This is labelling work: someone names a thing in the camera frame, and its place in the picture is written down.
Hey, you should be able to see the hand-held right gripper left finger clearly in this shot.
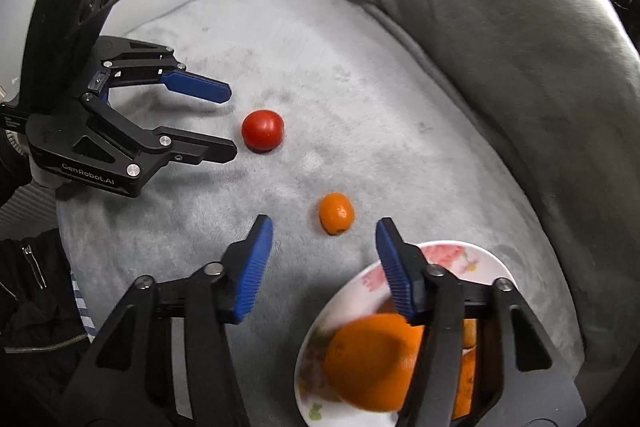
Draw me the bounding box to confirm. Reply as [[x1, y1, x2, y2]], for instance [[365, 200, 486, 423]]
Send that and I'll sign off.
[[60, 215, 274, 427]]

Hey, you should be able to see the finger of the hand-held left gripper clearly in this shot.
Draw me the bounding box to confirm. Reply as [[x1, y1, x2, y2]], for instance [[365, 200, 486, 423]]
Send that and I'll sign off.
[[96, 37, 233, 104], [82, 93, 238, 163]]

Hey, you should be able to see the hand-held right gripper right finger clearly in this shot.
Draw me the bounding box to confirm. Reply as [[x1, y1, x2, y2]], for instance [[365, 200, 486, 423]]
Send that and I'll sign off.
[[376, 217, 586, 427]]

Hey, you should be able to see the floral white plate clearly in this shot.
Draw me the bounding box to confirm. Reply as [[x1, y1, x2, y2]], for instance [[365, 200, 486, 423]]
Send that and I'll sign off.
[[295, 241, 518, 427]]

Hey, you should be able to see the red tomato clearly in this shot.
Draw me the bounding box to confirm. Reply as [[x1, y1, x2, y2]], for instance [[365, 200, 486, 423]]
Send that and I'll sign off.
[[241, 109, 285, 153]]

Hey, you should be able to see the small mandarin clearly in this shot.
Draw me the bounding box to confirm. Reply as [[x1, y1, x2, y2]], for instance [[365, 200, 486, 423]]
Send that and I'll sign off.
[[318, 192, 355, 236]]

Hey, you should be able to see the large smooth orange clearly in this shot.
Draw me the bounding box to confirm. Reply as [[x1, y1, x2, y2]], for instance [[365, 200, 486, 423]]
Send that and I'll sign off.
[[324, 313, 426, 413]]

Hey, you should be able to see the speckled orange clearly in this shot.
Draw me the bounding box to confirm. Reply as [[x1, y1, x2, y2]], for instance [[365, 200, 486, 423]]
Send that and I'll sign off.
[[375, 297, 481, 423]]

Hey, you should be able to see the grey seat cushion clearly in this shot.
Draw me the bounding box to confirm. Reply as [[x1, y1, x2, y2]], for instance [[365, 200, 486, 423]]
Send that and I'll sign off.
[[55, 0, 586, 427]]

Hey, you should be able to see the blue striped cloth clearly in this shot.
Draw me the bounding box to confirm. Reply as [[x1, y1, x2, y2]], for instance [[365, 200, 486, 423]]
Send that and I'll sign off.
[[69, 271, 102, 344]]

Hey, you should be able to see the black zipped jacket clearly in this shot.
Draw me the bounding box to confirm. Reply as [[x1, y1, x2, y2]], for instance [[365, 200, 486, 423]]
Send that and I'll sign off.
[[0, 227, 98, 413]]

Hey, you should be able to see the grey back cushion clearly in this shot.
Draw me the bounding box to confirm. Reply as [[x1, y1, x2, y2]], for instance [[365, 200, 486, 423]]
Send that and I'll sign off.
[[292, 0, 640, 408]]

